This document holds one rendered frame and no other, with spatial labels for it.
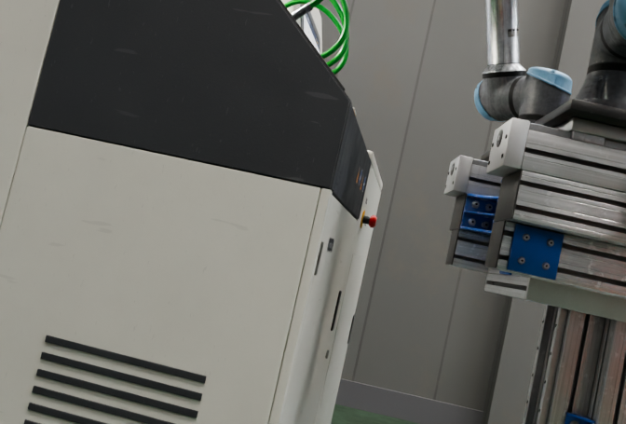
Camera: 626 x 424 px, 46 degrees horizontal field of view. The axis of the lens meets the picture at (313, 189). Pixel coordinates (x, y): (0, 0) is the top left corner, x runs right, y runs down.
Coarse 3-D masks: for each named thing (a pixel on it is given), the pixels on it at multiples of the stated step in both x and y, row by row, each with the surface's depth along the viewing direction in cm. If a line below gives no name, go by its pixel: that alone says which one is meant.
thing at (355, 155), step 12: (348, 132) 134; (360, 132) 152; (348, 144) 137; (360, 144) 157; (348, 156) 141; (360, 156) 162; (348, 168) 146; (336, 180) 131; (348, 180) 150; (336, 192) 134; (348, 192) 155; (360, 192) 181; (348, 204) 160; (360, 204) 188
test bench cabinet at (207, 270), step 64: (64, 192) 132; (128, 192) 131; (192, 192) 129; (256, 192) 128; (320, 192) 126; (0, 256) 132; (64, 256) 131; (128, 256) 129; (192, 256) 128; (256, 256) 126; (0, 320) 131; (64, 320) 129; (128, 320) 128; (192, 320) 126; (256, 320) 125; (0, 384) 130; (64, 384) 128; (128, 384) 127; (192, 384) 125; (256, 384) 124
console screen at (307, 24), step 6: (300, 6) 218; (306, 18) 229; (312, 18) 244; (306, 24) 229; (312, 24) 243; (306, 30) 228; (312, 30) 242; (312, 36) 242; (318, 36) 259; (312, 42) 241; (318, 42) 257; (318, 48) 257
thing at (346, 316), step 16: (288, 0) 205; (320, 16) 273; (320, 32) 272; (320, 48) 270; (368, 176) 196; (368, 192) 207; (368, 208) 220; (368, 240) 251; (352, 256) 198; (352, 272) 209; (352, 288) 222; (352, 304) 236; (352, 320) 251; (336, 336) 201; (336, 352) 213; (336, 368) 227; (336, 384) 242; (320, 400) 195; (320, 416) 204
